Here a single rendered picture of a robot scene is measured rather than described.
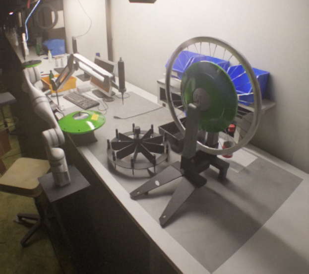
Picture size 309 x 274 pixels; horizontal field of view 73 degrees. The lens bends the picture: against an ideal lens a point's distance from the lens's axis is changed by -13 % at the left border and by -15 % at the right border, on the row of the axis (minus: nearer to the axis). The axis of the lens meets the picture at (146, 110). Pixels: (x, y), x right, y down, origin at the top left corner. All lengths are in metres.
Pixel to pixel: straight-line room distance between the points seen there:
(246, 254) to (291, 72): 0.94
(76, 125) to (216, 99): 0.84
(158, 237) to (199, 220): 0.19
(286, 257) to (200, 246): 0.34
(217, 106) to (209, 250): 0.56
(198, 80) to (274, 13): 0.66
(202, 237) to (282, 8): 1.19
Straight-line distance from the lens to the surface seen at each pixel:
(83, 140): 1.54
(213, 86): 0.97
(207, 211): 1.11
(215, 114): 0.99
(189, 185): 1.10
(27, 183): 1.86
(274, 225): 1.14
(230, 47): 0.91
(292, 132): 1.50
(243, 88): 1.58
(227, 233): 1.05
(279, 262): 1.03
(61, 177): 1.34
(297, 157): 1.55
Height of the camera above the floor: 1.73
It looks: 24 degrees down
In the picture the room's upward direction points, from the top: 1 degrees counter-clockwise
